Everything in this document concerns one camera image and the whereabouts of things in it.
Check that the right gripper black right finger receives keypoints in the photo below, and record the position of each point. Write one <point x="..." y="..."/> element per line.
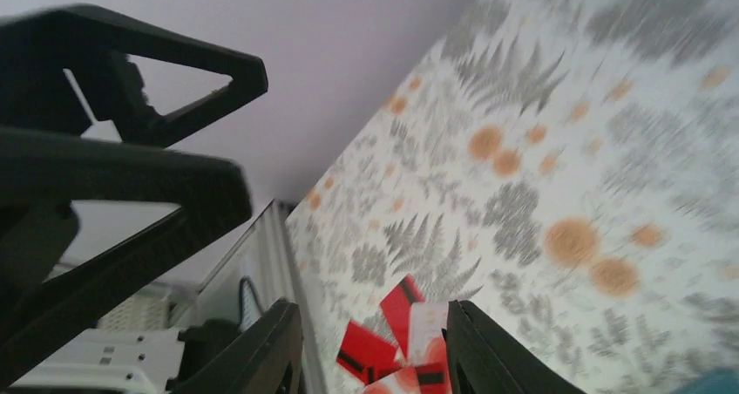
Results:
<point x="484" y="358"/>

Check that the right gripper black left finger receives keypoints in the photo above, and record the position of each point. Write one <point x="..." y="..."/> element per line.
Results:
<point x="265" y="358"/>

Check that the floral patterned table mat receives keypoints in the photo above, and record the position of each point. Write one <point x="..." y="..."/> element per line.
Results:
<point x="571" y="167"/>

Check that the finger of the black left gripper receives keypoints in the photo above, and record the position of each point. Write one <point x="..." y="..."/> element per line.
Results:
<point x="41" y="175"/>
<point x="64" y="68"/>

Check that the white red-dot card lower left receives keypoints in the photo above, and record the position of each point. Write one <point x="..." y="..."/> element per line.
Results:
<point x="427" y="370"/>

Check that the red card lower left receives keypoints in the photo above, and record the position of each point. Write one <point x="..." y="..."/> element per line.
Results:
<point x="365" y="355"/>

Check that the blue leather card holder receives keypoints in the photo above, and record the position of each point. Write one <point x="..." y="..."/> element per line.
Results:
<point x="716" y="381"/>

